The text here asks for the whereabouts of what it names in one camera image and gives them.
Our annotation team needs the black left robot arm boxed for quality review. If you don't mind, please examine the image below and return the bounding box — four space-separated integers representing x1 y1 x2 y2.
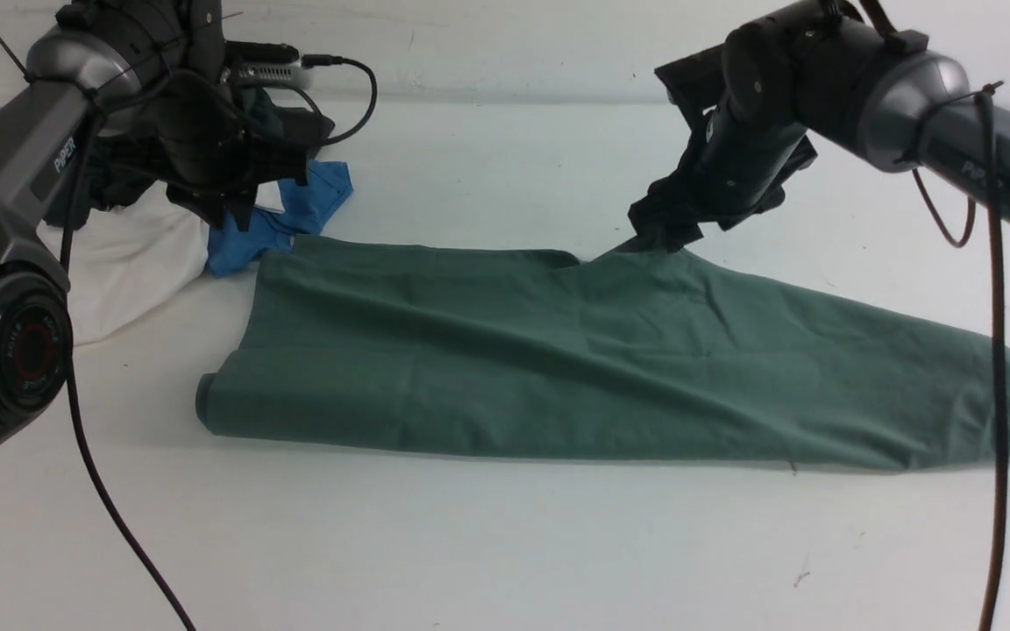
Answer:
0 1 329 444

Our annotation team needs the dark grey garment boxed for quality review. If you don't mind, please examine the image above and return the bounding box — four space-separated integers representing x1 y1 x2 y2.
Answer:
44 87 336 230

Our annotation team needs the white garment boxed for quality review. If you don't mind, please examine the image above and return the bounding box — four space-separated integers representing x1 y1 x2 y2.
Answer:
68 184 211 346

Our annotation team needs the green long sleeve shirt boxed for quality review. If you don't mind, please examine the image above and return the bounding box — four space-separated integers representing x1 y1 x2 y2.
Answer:
196 237 994 471

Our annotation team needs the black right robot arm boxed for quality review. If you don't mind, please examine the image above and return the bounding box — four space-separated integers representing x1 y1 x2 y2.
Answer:
629 1 1010 252

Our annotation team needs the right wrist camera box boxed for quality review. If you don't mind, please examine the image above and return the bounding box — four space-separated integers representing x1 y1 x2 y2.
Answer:
654 45 726 129

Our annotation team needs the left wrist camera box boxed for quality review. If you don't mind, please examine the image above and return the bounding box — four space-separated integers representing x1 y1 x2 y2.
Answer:
222 41 312 89

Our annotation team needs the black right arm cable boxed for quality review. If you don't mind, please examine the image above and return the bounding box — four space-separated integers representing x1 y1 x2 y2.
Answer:
908 81 1010 631

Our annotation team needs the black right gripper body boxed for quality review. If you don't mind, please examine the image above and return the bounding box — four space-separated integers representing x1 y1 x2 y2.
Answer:
628 131 818 252

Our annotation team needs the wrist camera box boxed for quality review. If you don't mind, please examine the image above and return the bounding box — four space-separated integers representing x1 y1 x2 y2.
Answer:
222 41 312 89
654 45 726 129

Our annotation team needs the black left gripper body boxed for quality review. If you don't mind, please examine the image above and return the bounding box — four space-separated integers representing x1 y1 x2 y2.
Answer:
152 79 334 229

